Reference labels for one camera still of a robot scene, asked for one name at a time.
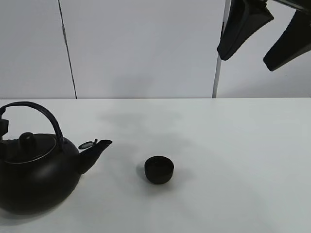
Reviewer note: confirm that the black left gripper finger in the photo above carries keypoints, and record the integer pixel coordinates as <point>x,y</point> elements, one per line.
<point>3,126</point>

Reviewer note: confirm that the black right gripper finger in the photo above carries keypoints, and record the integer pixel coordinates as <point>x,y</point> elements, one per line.
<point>245,18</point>
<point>295,41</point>

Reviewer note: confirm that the black round teapot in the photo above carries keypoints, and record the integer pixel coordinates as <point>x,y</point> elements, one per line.
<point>38,171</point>

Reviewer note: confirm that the small black teacup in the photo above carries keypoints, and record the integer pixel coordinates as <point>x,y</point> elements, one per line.
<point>158,169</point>

